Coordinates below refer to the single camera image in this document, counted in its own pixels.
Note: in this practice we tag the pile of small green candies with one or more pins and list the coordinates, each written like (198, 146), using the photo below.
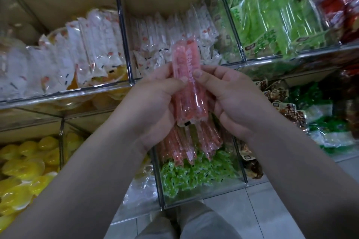
(196, 174)

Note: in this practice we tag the pile of glossy red snacks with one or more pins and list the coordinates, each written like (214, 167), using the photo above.
(350, 76)

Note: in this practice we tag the person's left hand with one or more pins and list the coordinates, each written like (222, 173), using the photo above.
(148, 110)

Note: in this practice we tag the pile of pink jelly sticks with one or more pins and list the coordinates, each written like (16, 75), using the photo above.
(179, 146)

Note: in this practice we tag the person's right hand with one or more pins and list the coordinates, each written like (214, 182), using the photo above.
(241, 104)

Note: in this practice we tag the pile of white jelly sticks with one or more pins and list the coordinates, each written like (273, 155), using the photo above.
(151, 40)

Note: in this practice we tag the pile of brown snack packets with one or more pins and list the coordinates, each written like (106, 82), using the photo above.
(286, 110)

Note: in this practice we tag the person's left forearm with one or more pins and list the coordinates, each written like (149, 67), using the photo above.
(67, 191)

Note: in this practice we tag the person's right forearm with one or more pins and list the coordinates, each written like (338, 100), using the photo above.
(314, 180)

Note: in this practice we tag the long green vegetable packets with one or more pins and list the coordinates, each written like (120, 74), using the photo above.
(280, 17)

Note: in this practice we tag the single pink snack packet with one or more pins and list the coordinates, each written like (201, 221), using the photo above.
(189, 62)

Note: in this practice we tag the light grey shorts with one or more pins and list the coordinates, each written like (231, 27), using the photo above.
(202, 225)

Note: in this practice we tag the pile of green bamboo packets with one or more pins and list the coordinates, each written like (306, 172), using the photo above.
(331, 135)

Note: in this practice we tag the pile of yellow jelly cups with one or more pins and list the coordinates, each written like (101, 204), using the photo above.
(22, 169)

